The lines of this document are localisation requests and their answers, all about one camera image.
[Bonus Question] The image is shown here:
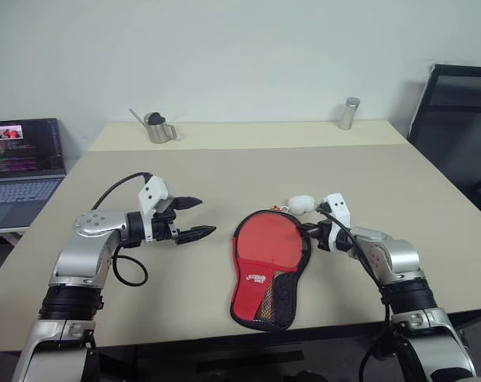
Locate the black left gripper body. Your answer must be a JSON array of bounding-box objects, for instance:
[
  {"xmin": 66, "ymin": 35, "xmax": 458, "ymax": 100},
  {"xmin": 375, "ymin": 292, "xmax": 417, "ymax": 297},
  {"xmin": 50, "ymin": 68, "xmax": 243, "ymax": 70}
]
[{"xmin": 150, "ymin": 198, "xmax": 181, "ymax": 242}]

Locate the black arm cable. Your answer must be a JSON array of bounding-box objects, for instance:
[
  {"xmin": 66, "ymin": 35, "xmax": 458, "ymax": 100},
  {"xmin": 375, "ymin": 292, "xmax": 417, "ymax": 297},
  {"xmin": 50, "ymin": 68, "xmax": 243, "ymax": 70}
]
[
  {"xmin": 314, "ymin": 201, "xmax": 396, "ymax": 382},
  {"xmin": 91, "ymin": 171, "xmax": 152, "ymax": 287}
]

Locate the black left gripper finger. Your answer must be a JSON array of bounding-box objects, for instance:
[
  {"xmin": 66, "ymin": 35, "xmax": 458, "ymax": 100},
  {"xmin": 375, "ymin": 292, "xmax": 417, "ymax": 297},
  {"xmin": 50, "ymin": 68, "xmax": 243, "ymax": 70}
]
[
  {"xmin": 172, "ymin": 196, "xmax": 204, "ymax": 211},
  {"xmin": 175, "ymin": 225, "xmax": 217, "ymax": 244}
]

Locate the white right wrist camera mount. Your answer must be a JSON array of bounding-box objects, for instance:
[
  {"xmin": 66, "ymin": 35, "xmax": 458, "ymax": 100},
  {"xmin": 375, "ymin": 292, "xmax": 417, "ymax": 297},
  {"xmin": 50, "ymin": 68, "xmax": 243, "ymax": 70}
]
[{"xmin": 322, "ymin": 193, "xmax": 351, "ymax": 253}]

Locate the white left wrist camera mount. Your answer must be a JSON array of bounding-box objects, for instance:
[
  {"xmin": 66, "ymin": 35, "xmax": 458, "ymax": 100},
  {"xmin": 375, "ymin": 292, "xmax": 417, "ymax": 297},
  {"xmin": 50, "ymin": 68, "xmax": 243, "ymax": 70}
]
[{"xmin": 138, "ymin": 174, "xmax": 176, "ymax": 242}]

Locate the steel shaker cup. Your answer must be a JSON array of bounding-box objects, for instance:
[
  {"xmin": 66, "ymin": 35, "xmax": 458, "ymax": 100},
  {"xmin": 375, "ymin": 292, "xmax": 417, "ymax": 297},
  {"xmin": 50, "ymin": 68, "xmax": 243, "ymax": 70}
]
[{"xmin": 338, "ymin": 96, "xmax": 361, "ymax": 131}]

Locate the black mesh office chair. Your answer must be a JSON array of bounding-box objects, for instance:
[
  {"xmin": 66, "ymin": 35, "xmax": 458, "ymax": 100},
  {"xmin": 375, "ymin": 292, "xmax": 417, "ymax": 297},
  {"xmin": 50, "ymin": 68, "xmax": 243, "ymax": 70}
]
[{"xmin": 406, "ymin": 63, "xmax": 481, "ymax": 224}]

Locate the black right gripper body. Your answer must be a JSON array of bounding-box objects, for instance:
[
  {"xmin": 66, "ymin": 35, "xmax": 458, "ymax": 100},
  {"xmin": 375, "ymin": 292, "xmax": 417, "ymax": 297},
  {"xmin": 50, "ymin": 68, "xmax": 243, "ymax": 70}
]
[{"xmin": 316, "ymin": 221, "xmax": 335, "ymax": 252}]

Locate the open grey laptop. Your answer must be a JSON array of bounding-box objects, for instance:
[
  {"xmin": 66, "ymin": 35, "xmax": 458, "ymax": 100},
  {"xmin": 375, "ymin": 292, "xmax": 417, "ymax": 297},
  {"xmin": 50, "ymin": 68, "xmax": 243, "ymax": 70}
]
[{"xmin": 0, "ymin": 117, "xmax": 68, "ymax": 231}]

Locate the black and red paddle case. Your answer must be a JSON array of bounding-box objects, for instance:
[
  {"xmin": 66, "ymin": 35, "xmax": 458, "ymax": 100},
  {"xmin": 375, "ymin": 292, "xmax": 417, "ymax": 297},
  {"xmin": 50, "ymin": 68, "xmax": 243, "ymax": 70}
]
[{"xmin": 228, "ymin": 205, "xmax": 313, "ymax": 332}]

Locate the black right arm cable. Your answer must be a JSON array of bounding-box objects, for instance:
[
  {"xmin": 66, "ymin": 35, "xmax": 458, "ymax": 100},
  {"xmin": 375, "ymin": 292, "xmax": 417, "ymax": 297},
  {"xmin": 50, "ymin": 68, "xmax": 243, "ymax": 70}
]
[{"xmin": 314, "ymin": 201, "xmax": 396, "ymax": 382}]

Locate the white fluffy pompom charm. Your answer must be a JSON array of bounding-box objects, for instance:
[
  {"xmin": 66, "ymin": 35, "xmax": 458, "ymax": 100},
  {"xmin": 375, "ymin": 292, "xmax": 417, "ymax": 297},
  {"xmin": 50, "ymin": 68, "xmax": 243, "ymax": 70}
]
[{"xmin": 286, "ymin": 194, "xmax": 316, "ymax": 216}]

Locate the steel pitcher with handle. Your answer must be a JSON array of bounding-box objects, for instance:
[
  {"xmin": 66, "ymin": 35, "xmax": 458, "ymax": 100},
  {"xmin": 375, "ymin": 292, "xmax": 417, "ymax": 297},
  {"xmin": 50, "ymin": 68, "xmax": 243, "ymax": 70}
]
[{"xmin": 143, "ymin": 111, "xmax": 178, "ymax": 143}]

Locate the white side table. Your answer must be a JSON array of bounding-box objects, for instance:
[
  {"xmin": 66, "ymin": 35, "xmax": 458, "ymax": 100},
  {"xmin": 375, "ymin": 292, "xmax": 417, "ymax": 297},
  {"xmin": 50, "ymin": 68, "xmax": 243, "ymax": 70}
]
[{"xmin": 0, "ymin": 226, "xmax": 30, "ymax": 246}]

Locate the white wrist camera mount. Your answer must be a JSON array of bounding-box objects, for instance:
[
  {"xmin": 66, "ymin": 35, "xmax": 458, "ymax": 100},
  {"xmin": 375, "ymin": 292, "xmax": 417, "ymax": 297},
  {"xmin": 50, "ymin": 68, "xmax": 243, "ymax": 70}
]
[
  {"xmin": 322, "ymin": 193, "xmax": 351, "ymax": 253},
  {"xmin": 138, "ymin": 174, "xmax": 176, "ymax": 242}
]

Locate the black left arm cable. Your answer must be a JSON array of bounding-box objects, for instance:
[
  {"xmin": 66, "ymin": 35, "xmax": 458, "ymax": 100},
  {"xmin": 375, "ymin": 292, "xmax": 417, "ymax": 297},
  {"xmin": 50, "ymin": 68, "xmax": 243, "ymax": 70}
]
[{"xmin": 91, "ymin": 171, "xmax": 152, "ymax": 287}]

